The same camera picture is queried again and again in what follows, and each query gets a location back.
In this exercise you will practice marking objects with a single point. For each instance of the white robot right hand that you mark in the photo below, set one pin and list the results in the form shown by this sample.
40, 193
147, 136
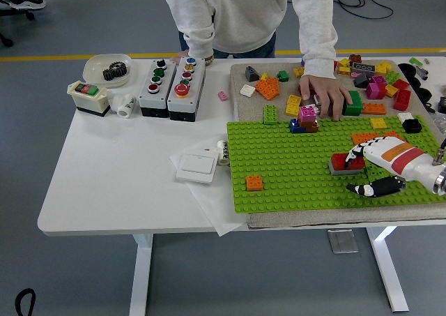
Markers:
400, 159

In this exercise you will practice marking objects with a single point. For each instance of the person's right hand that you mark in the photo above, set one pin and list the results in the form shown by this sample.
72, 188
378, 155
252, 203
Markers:
183, 55

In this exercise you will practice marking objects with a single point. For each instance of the person's left hand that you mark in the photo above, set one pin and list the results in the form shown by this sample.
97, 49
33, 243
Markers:
327, 92

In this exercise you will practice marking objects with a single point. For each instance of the large dark green brick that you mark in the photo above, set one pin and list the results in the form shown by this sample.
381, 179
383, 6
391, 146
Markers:
354, 106

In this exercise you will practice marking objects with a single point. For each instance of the brown brick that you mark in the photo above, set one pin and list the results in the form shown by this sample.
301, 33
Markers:
311, 127
355, 58

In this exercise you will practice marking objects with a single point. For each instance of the blue brick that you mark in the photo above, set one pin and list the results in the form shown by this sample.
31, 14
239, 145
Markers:
296, 127

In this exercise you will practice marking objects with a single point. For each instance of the red long brick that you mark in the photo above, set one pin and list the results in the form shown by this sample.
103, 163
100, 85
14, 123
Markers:
338, 160

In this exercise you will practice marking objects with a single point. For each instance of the green studded baseplate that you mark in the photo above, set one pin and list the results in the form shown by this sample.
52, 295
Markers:
278, 155

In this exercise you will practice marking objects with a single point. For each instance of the person's right forearm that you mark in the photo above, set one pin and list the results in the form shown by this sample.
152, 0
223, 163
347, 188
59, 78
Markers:
197, 33

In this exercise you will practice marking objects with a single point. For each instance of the person's left forearm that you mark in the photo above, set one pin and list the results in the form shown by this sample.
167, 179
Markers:
318, 47

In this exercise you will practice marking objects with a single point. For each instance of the white square tile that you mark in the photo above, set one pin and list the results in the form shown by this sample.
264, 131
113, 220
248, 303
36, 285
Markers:
317, 110
247, 90
316, 99

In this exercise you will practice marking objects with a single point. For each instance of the red square brick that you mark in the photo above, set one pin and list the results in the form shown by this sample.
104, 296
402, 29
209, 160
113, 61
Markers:
311, 92

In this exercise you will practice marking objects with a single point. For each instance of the yellow window brick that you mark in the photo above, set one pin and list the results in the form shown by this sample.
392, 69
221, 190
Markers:
344, 70

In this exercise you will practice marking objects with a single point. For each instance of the grey emergency-stop control box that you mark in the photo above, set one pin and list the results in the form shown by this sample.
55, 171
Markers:
195, 86

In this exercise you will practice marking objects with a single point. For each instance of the small pink piece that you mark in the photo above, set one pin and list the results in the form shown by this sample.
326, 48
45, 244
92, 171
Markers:
355, 74

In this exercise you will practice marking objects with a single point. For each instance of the yellow square brick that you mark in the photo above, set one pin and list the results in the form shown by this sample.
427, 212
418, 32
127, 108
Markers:
298, 72

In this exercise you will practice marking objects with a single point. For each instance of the yellow long brick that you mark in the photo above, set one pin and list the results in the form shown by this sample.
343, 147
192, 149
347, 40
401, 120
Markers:
293, 105

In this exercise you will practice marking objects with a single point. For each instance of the dark grey slope brick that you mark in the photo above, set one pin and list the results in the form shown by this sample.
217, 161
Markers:
252, 74
362, 81

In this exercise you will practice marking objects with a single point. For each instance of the white brick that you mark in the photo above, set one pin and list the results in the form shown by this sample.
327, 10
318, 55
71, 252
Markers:
406, 116

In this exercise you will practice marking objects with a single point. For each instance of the dark grey long brick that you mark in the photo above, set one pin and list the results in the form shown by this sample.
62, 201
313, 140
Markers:
364, 67

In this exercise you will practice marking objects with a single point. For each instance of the large magenta brick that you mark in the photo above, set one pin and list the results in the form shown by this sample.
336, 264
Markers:
373, 90

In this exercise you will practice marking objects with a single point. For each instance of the small green brick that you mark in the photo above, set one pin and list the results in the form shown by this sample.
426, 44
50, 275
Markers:
283, 76

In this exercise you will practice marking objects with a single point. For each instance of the clear plastic bag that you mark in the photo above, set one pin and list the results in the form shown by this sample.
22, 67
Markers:
439, 122

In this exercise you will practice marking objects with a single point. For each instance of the small pink brick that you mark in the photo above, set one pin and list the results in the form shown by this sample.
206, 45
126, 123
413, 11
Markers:
223, 96

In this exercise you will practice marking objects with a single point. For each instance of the grey four-button control box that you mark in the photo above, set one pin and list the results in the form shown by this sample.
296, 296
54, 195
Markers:
146, 101

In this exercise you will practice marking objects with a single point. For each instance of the tall red brick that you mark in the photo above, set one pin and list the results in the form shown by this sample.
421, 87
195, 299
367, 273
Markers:
403, 99

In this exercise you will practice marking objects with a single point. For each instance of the orange wedge brick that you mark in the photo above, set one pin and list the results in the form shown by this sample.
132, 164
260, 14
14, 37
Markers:
268, 87

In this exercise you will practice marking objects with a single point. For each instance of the black gear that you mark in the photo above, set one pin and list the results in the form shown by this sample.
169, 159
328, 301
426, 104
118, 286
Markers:
109, 74
119, 69

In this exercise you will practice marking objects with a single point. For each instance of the small yellow slope brick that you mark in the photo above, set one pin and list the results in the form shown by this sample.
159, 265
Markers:
264, 76

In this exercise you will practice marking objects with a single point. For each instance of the small black box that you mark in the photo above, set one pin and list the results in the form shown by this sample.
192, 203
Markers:
442, 104

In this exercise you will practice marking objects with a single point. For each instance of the person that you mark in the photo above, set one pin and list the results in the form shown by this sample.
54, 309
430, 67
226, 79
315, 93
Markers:
244, 16

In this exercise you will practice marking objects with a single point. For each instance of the grey-brown mat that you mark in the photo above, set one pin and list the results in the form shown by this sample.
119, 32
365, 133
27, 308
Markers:
254, 106

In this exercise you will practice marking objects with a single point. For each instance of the large white labelled tube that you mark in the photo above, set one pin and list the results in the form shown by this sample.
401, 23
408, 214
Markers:
126, 107

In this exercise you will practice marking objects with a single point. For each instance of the white pipe fitting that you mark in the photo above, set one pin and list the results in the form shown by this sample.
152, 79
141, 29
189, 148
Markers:
114, 103

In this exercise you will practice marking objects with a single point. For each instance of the grey metal part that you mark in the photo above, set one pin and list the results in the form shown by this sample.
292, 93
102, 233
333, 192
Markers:
421, 72

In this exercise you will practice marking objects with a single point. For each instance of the white plastic bowl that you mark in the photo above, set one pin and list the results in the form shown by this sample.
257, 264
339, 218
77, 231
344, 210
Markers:
94, 68

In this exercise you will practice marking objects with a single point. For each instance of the clear floor plate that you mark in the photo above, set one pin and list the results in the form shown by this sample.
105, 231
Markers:
343, 241

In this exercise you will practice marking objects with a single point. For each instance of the small white labelled tube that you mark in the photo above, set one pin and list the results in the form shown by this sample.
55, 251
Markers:
223, 153

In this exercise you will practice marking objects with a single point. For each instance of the white table leg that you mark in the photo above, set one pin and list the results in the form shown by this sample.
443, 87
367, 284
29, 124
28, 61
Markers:
141, 277
386, 267

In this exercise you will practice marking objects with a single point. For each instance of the orange square brick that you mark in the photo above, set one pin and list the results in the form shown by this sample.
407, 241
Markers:
254, 183

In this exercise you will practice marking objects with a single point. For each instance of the white paper sheet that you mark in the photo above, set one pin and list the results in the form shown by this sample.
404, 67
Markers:
216, 204

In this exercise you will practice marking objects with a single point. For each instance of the black white sneaker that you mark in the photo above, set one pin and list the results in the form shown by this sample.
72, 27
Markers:
28, 2

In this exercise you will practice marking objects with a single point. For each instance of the beige red-green switch box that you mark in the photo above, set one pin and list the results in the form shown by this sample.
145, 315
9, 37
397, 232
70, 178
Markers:
88, 101

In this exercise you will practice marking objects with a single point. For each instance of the white wall switch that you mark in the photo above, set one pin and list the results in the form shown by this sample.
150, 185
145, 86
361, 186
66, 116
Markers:
195, 165

